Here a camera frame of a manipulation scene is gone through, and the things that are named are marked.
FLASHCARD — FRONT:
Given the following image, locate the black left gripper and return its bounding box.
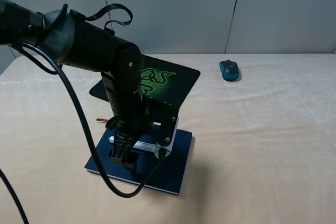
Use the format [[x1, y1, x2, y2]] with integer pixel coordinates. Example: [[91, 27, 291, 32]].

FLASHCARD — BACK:
[[106, 97, 177, 170]]

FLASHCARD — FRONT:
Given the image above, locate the white marker pen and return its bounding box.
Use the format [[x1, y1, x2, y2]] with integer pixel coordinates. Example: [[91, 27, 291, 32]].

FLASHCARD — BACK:
[[108, 136, 158, 154]]

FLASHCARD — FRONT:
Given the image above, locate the blue black computer mouse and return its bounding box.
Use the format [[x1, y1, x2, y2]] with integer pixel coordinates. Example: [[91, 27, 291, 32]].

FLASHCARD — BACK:
[[219, 59, 240, 81]]

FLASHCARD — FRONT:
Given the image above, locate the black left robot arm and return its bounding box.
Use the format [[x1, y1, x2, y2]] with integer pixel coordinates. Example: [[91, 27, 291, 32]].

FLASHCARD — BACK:
[[1, 0, 161, 167]]

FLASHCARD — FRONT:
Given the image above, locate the dark blue notebook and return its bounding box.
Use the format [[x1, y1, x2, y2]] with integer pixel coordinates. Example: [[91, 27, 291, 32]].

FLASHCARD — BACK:
[[96, 125, 192, 195]]

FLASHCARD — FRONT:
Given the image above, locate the brown ribbon bookmark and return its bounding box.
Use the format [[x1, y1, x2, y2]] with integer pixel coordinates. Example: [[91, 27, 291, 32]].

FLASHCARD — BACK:
[[96, 119, 109, 124]]

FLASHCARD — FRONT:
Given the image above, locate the black green Razer mousepad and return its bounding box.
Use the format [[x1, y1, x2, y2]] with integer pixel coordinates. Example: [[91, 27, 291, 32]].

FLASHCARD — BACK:
[[89, 54, 200, 117]]

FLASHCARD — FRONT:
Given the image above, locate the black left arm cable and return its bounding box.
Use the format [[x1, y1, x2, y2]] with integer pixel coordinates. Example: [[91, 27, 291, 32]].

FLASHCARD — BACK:
[[0, 41, 166, 224]]

